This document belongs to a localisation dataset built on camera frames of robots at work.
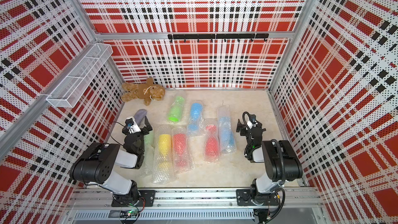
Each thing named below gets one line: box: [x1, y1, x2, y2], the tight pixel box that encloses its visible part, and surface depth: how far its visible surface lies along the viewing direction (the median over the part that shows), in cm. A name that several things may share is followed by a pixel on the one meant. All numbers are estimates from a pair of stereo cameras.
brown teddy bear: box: [120, 77, 166, 106], surface depth 113 cm
